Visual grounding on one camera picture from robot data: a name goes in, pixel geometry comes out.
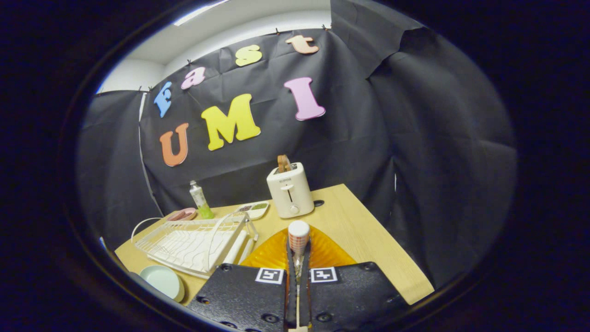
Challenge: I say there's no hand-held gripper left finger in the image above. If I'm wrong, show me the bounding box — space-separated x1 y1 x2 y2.
187 226 298 332

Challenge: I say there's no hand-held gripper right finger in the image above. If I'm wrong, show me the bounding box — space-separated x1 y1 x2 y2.
300 226 411 332

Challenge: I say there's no spoon with pink checked handle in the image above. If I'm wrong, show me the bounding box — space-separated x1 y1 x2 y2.
287 220 311 332

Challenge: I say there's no white wire dish rack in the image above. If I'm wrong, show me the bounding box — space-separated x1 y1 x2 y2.
131 211 260 280

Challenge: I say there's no pale green plate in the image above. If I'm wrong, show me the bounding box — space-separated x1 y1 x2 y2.
139 265 186 303

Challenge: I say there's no white divided tray of beans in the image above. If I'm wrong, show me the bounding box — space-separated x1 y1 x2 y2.
236 201 270 220

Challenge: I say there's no white toaster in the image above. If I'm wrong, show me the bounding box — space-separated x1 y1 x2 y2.
266 162 315 219

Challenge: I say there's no white drain tray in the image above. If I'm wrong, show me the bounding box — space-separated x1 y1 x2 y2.
152 228 240 277

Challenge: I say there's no clear bottle with green liquid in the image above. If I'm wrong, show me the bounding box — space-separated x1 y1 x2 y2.
189 180 215 220

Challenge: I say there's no black backdrop cloth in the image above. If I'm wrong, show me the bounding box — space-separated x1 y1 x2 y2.
76 0 519 289

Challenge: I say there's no ceiling light panel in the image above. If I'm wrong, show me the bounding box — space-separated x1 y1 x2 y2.
173 0 231 27

